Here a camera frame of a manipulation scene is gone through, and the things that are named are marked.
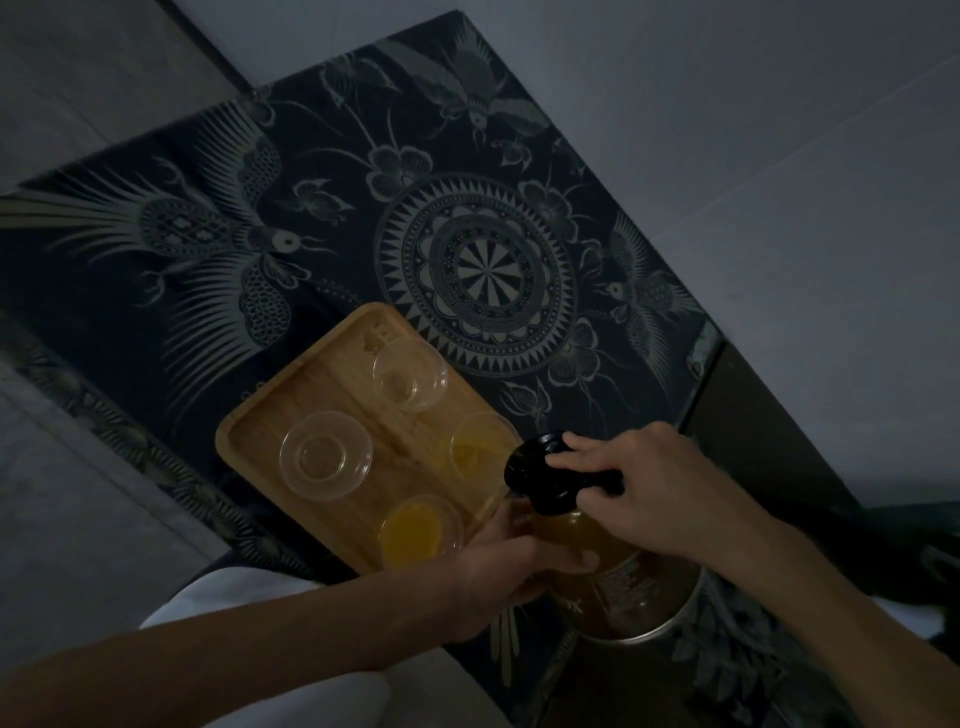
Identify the person's left forearm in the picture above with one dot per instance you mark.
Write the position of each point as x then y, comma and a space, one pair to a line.
262, 652

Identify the person's left hand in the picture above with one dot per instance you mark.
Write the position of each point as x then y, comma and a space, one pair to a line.
502, 577

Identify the wooden serving tray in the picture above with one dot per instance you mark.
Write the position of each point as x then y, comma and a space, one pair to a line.
300, 390

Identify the dark patterned tablecloth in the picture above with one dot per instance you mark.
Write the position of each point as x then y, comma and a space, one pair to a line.
225, 247

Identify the white garment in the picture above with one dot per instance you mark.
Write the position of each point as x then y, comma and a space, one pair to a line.
225, 592

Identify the small clear glass cup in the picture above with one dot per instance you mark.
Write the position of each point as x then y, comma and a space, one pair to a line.
480, 450
325, 455
418, 534
409, 375

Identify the person's left thumb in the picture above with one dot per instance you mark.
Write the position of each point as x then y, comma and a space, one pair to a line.
570, 565

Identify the person's right forearm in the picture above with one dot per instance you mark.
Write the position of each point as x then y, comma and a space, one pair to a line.
847, 622

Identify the person's right thumb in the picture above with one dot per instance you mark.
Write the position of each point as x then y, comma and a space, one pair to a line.
609, 486

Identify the black pitcher lid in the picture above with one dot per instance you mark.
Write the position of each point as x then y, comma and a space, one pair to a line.
540, 487

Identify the glass pitcher with amber liquid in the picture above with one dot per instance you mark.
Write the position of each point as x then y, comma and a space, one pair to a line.
622, 592

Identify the person's right hand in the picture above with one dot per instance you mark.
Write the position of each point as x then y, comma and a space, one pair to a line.
675, 495

